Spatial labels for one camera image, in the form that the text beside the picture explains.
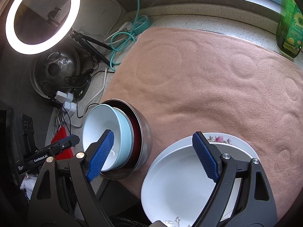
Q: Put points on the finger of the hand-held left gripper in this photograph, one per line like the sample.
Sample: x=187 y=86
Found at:
x=64 y=145

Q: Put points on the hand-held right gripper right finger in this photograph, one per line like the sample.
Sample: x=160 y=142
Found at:
x=206 y=158

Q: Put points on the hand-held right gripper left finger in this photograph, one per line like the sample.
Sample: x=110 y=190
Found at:
x=101 y=156

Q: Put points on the white plate grey leaf print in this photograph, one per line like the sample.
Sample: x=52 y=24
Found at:
x=180 y=184
x=236 y=151

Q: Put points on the light blue bowl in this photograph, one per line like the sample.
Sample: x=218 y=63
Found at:
x=99 y=123

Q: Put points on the red saucepan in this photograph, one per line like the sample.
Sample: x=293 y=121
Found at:
x=135 y=141

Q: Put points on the large steel bowl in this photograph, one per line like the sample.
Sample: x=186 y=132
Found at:
x=141 y=134
x=146 y=146

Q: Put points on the person's left hand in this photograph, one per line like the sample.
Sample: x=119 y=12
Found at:
x=28 y=184

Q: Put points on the red plastic box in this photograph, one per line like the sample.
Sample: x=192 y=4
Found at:
x=62 y=131

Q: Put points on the white power strip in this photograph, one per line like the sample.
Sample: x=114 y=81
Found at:
x=71 y=106

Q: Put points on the white charger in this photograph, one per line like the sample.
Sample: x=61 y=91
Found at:
x=61 y=96

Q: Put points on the pink towel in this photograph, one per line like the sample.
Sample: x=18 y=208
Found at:
x=213 y=87

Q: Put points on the steel pot lid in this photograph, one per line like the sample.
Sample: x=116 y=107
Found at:
x=56 y=66

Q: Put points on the black tripod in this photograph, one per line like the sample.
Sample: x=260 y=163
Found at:
x=94 y=43

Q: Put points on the teal power strip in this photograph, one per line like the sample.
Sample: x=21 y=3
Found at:
x=144 y=26

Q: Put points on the green dish soap bottle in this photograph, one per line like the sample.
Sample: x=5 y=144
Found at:
x=290 y=28

